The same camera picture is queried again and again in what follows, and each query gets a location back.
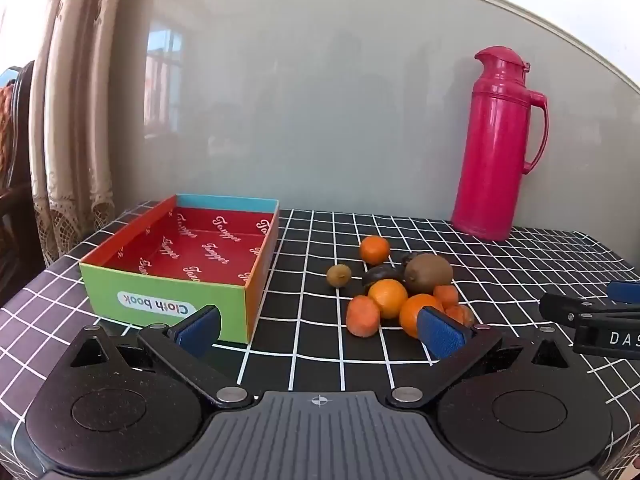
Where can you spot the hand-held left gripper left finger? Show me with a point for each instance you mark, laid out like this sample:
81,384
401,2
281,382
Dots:
200,331

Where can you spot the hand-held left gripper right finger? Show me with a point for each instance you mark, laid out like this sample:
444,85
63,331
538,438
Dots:
442,333

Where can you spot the orange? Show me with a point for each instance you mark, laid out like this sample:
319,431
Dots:
387,298
374,250
411,314

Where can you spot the colourful cardboard box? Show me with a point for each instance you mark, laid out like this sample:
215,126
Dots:
200,250

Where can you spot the beige lace curtain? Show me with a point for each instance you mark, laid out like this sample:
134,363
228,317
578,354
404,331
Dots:
75,135

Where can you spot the large kiwi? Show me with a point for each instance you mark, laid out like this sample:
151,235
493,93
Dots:
429,273

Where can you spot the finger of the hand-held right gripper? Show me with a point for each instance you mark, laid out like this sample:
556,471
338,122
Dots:
625,291
565,307

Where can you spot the pink thermos jug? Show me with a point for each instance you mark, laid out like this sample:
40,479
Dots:
492,160

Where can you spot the large dark passion fruit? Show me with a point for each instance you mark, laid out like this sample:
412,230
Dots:
380,276

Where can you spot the black grid tablecloth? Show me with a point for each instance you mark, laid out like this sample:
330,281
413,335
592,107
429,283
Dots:
500,270

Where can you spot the small kiwi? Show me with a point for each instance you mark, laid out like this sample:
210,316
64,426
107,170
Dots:
338,275

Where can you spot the carrot piece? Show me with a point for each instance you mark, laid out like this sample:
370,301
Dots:
363,315
446,296
461,314

